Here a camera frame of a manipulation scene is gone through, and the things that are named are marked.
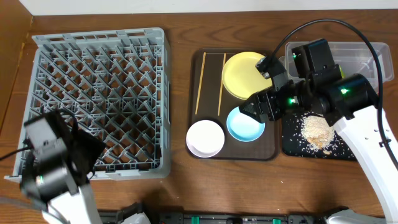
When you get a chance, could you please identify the light blue bowl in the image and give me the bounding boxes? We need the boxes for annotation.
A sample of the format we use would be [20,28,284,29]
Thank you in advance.
[226,107,266,142]

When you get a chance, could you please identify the green orange snack wrapper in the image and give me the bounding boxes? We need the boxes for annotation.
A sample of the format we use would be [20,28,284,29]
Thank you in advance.
[339,66,345,78]

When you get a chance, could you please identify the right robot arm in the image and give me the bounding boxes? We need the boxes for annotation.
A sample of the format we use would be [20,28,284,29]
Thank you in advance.
[239,39,397,223]

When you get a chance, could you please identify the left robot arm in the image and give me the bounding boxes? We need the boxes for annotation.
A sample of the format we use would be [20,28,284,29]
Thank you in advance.
[20,109,106,223]

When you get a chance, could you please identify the black waste tray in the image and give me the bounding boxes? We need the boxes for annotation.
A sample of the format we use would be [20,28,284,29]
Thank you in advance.
[282,112,356,161]

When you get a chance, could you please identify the grey dishwasher rack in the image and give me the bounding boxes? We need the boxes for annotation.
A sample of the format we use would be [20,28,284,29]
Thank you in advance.
[4,27,172,184]

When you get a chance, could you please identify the yellow plate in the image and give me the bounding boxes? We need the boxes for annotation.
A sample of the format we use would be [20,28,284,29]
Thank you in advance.
[222,52,272,100]

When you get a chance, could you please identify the clear plastic bin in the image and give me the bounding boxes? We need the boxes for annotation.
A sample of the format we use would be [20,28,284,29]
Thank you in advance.
[279,42,394,91]

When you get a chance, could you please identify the dark brown serving tray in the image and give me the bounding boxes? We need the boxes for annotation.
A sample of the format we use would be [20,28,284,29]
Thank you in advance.
[188,49,281,161]

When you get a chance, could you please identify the food scraps pile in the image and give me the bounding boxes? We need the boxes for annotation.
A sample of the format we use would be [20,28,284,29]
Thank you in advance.
[282,113,335,157]

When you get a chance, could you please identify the white pink bowl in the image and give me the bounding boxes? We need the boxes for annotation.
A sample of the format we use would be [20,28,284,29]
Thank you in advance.
[186,120,225,158]

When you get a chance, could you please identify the right wooden chopstick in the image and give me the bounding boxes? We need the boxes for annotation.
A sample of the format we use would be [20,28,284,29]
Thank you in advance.
[218,53,226,116]

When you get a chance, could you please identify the wooden chopstick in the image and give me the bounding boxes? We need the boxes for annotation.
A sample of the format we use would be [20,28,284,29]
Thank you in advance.
[195,52,206,115]
[218,53,226,116]

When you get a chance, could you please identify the left wooden chopstick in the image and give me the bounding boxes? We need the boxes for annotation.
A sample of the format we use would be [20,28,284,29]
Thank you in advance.
[195,52,206,115]

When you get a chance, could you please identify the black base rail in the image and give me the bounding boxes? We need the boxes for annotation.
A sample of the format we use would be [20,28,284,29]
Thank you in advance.
[99,203,326,224]

